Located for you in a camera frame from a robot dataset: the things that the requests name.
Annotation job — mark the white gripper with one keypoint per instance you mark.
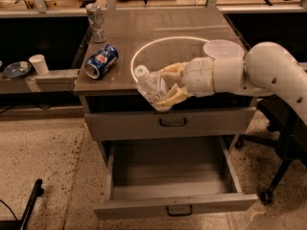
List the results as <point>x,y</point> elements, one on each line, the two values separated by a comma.
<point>199,76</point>

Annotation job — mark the clear plastic water bottle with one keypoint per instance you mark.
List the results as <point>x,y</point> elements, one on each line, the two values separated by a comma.
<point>151,86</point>

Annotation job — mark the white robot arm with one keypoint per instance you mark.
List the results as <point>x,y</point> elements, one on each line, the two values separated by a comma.
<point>267,69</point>

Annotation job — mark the grey drawer cabinet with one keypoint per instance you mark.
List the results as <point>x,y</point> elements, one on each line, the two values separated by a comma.
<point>155,38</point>

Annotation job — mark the grey top drawer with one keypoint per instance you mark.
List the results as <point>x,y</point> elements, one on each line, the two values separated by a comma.
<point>108,126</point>

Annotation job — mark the grey open middle drawer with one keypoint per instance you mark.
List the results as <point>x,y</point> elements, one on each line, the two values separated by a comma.
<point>175,177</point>

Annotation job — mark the white ceramic bowl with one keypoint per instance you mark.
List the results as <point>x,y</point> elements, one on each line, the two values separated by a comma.
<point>220,48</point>

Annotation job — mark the blue soda can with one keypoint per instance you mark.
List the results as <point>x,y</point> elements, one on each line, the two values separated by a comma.
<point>97,65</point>

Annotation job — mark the silver tall can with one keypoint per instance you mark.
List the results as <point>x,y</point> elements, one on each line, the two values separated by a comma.
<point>96,22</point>

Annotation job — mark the grey side shelf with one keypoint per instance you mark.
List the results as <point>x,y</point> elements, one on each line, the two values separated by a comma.
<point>54,81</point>

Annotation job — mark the black office chair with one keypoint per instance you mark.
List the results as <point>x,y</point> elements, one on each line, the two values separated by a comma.
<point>291,144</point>

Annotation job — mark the white paper cup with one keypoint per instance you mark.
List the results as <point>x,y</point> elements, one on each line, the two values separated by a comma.
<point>39,63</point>

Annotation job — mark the dark round plate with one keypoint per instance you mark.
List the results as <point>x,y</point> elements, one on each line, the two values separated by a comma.
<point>17,70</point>

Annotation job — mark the black stand base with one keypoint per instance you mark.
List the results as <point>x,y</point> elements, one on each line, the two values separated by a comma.
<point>21,224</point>

